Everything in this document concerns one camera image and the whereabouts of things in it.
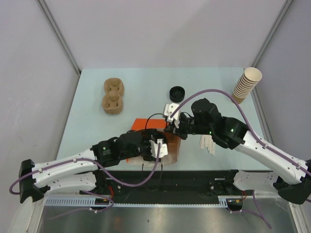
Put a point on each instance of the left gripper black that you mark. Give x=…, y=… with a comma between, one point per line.
x=150, y=135

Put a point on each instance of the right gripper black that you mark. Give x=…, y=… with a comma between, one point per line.
x=171, y=128

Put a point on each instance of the orange paper bag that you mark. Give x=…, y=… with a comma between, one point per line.
x=173, y=145

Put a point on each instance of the stack of black lids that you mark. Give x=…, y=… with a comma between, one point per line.
x=177, y=94

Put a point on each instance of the stack of paper cups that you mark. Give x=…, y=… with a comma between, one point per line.
x=246, y=83

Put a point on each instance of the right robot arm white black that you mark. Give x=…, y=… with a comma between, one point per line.
x=286, y=176

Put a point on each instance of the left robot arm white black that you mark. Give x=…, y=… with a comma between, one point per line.
x=35, y=180

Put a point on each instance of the bundle of wrapped straws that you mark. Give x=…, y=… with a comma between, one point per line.
x=206, y=142

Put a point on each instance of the brown pulp cup carrier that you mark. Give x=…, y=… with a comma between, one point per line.
x=112, y=101

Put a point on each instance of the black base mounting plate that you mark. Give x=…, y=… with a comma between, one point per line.
x=168, y=187

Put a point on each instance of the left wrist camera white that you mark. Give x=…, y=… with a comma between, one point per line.
x=158, y=148

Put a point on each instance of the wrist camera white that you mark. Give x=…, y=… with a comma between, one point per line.
x=158, y=148
x=171, y=114

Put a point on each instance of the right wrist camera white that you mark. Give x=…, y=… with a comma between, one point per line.
x=171, y=114

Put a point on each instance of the aluminium rail frame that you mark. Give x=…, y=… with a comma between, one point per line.
x=262, y=214

